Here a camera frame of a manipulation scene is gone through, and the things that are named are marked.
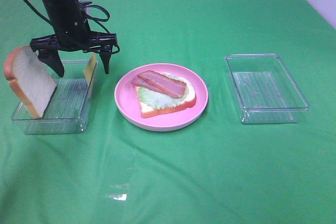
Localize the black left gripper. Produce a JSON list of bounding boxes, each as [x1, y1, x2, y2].
[[30, 0, 118, 78]]

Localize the yellow cheese slice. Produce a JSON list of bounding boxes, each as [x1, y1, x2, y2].
[[83, 53, 97, 85]]

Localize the bread slice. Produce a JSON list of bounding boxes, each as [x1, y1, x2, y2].
[[134, 72, 197, 119], [3, 46, 57, 119]]

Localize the bacon strip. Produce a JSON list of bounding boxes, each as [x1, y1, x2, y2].
[[131, 77, 158, 92], [137, 70, 187, 98]]

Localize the green lettuce leaf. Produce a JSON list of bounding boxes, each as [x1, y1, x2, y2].
[[135, 72, 196, 110]]

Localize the left clear plastic tray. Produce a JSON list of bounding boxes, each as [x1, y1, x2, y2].
[[11, 60, 98, 135]]

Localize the clear plastic tray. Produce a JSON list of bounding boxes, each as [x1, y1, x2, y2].
[[225, 54, 309, 124], [11, 60, 98, 135]]

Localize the pink round plate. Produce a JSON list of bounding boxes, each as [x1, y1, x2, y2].
[[114, 63, 208, 132]]

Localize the clear tape strip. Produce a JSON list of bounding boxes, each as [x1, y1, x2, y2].
[[98, 150, 139, 201]]

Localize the right clear plastic tray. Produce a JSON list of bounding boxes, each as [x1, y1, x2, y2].
[[225, 54, 309, 124]]

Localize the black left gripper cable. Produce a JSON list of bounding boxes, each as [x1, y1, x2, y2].
[[5, 0, 121, 55]]

